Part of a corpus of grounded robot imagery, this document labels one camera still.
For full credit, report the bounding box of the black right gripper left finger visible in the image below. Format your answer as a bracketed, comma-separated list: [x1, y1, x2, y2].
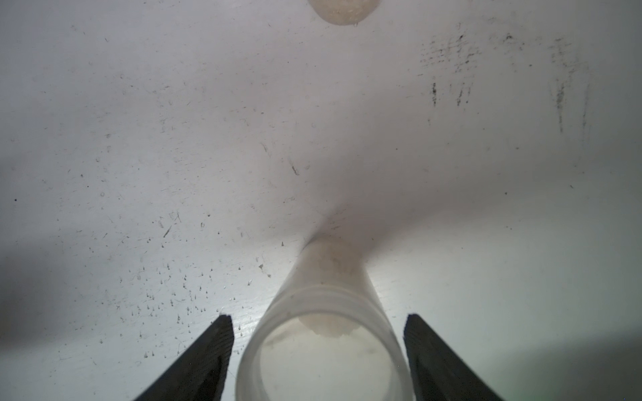
[136, 315, 234, 401]

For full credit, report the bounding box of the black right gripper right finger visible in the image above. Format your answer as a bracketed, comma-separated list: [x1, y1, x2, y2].
[404, 314, 502, 401]

